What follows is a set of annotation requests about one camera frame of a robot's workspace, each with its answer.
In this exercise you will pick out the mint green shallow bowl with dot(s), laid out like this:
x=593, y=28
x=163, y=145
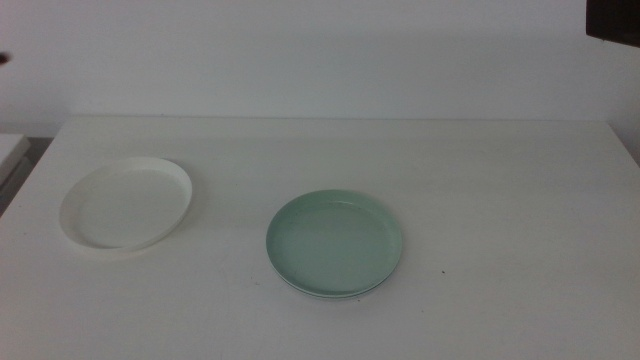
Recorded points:
x=332, y=242

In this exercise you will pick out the white shallow bowl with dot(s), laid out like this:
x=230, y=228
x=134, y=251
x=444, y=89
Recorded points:
x=125, y=207

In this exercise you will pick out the grey shallow bowl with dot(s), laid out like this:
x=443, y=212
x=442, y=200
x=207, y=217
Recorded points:
x=325, y=295

